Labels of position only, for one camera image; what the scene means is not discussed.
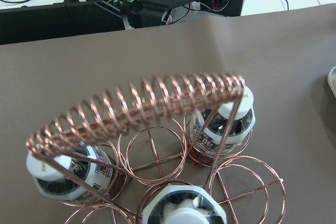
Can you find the tea bottle white cap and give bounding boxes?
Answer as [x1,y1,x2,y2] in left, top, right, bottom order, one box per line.
[141,185,227,223]

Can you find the tea bottle middle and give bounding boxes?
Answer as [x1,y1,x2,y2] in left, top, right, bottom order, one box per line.
[186,86,256,166]

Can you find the tea bottle far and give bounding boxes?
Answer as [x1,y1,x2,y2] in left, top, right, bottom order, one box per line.
[25,144,127,201]

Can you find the cream serving tray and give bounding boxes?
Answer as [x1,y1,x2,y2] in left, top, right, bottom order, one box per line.
[327,67,336,97]

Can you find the black plastic platform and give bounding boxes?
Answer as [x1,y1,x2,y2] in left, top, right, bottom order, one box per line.
[1,0,244,45]

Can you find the copper wire bottle rack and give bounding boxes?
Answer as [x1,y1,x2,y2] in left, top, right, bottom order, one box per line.
[26,73,286,223]

